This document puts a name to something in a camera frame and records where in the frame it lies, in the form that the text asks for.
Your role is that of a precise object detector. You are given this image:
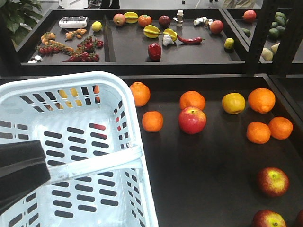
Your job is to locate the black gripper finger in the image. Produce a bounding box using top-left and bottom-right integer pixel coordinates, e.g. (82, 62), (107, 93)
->
(0, 140), (46, 167)

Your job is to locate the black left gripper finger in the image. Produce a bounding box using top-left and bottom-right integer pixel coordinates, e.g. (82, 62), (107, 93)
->
(0, 158), (50, 214)

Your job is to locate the light blue plastic basket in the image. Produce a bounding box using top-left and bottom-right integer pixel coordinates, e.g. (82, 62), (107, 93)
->
(0, 71), (158, 227)

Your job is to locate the red apple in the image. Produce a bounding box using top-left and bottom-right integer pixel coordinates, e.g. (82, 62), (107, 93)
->
(251, 210), (287, 227)
(256, 167), (290, 197)
(178, 106), (207, 135)
(88, 115), (122, 140)

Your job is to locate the yellow pear fruit back left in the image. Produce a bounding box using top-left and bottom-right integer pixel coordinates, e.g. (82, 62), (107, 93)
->
(58, 88), (82, 108)

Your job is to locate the green potted plant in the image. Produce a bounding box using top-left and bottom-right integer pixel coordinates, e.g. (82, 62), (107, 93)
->
(0, 0), (43, 46)

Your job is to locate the orange back centre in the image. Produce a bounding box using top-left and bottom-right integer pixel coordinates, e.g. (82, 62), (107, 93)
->
(130, 81), (151, 107)

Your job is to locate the small orange centre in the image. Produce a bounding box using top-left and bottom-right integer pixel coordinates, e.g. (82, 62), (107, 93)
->
(142, 111), (163, 132)

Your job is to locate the small orange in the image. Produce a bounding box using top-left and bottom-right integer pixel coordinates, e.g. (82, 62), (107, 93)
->
(142, 111), (163, 132)
(246, 122), (271, 144)
(268, 116), (293, 140)

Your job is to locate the white device on tray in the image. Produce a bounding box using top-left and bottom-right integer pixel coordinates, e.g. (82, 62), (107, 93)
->
(59, 16), (88, 29)

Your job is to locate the rear black display tray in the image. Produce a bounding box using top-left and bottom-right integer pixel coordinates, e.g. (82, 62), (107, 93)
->
(15, 8), (303, 76)

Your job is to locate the red bell pepper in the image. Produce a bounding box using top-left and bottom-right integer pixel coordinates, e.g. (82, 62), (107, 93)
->
(148, 43), (162, 61)

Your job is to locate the orange behind centre apple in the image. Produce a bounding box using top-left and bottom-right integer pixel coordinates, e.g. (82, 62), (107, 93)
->
(179, 91), (205, 110)

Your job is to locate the white garlic bulb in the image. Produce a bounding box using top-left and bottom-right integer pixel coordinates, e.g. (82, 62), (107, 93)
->
(162, 35), (175, 46)

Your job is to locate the black wood fruit display table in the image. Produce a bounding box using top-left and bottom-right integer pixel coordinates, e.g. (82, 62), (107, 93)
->
(120, 76), (303, 227)

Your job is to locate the red chili pepper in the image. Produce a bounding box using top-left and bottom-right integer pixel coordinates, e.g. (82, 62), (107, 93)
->
(177, 35), (204, 44)

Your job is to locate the small orange right inner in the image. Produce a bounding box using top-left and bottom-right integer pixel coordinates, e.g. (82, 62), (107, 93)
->
(246, 122), (271, 144)

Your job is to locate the large orange far right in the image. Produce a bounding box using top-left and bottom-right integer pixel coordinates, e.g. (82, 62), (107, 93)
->
(248, 88), (276, 114)

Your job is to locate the small orange right lower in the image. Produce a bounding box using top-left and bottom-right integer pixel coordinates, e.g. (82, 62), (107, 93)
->
(268, 116), (293, 140)

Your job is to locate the black metal rack post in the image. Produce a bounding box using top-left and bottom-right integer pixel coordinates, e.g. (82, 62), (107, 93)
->
(244, 0), (303, 76)

